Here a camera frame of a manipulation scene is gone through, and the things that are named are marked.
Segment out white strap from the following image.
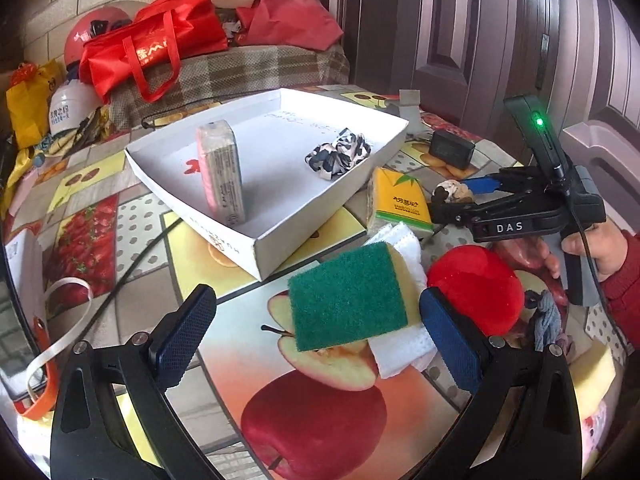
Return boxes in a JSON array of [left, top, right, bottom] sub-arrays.
[[27, 277, 93, 396]]

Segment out red plush heart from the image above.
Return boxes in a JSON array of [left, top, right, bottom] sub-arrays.
[[426, 246, 526, 337]]

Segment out red helmet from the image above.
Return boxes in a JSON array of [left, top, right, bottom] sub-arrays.
[[64, 0, 161, 68]]

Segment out brown door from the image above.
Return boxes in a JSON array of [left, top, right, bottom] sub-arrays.
[[345, 0, 640, 171]]

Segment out white cloth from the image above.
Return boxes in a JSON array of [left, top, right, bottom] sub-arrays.
[[369, 222, 438, 380]]

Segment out white carton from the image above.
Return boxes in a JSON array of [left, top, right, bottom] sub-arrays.
[[4, 230, 46, 321]]

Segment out brown plush toy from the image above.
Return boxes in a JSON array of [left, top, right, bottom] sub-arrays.
[[432, 179, 473, 203]]

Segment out orange plastic piece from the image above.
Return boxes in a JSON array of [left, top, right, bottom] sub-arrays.
[[15, 315, 62, 421]]

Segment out yellow crumpled cloth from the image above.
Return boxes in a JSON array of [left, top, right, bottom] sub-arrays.
[[0, 107, 113, 216]]

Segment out person's right hand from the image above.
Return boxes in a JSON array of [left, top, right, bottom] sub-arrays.
[[542, 220, 628, 283]]

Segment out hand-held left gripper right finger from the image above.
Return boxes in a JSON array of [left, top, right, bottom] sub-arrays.
[[415, 287, 583, 480]]

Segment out yellow bag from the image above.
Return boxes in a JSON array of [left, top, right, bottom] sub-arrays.
[[6, 59, 66, 150]]

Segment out pale yellow sponge block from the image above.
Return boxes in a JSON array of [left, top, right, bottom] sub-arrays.
[[565, 305, 617, 408]]

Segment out green and yellow sponge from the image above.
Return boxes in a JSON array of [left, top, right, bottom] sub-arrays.
[[287, 241, 423, 353]]

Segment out red cloth bag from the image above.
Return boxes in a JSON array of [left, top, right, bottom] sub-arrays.
[[235, 0, 345, 51]]

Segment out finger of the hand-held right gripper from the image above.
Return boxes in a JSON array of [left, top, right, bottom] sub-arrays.
[[460, 169, 506, 195], [429, 199, 488, 225]]

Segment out white cardboard box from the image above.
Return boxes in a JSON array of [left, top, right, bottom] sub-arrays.
[[124, 87, 410, 282]]

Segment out grey tape piece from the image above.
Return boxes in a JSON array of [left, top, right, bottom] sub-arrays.
[[385, 89, 421, 133]]

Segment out red tote bag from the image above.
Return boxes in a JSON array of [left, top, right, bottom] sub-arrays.
[[79, 0, 230, 105]]

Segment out black and white scrunchie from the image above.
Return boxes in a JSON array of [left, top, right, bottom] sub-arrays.
[[304, 129, 372, 181]]

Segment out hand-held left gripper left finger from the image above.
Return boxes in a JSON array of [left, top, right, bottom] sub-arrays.
[[50, 284, 226, 480]]

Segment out yellow tissue pack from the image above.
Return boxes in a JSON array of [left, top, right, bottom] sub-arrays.
[[367, 167, 433, 235]]

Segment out fruit print tablecloth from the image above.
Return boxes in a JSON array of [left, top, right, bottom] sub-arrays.
[[0, 82, 631, 480]]

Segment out black power adapter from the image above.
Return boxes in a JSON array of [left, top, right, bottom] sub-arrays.
[[429, 130, 477, 170]]

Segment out pink tissue pack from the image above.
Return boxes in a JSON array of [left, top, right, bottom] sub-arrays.
[[196, 120, 247, 225]]

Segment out white helmet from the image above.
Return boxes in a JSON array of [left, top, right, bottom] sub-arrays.
[[48, 80, 103, 136]]

